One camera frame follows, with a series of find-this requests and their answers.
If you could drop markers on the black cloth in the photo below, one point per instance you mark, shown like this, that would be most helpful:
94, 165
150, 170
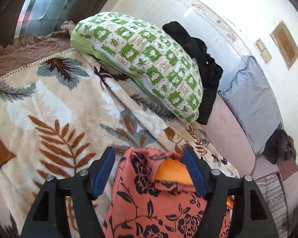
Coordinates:
201, 54

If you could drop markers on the beige wall switch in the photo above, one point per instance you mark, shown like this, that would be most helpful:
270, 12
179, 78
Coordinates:
260, 45
266, 56

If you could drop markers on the wooden door with patterned glass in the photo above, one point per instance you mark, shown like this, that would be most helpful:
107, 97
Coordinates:
44, 0

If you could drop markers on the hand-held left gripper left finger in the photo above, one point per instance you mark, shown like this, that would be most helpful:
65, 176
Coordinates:
101, 176

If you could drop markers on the blue-grey pillow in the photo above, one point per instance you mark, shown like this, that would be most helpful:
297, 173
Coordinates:
253, 104

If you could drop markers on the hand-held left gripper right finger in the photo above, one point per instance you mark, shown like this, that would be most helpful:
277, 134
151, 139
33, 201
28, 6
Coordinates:
197, 176

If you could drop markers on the green patterned pillow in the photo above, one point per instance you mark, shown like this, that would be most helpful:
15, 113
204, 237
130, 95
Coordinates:
144, 59

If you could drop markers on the orange floral shirt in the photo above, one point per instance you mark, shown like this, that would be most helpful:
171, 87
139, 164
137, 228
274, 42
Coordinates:
139, 203

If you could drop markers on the striped cloth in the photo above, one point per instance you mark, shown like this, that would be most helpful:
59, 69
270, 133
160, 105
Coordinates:
273, 195

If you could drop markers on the framed wall picture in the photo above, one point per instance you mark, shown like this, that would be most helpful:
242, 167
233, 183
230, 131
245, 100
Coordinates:
285, 44

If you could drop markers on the leaf print blanket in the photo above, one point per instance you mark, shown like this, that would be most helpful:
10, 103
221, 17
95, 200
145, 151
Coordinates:
52, 99

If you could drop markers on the brown fringed sofa cover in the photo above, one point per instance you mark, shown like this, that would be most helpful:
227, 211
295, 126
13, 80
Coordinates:
19, 54

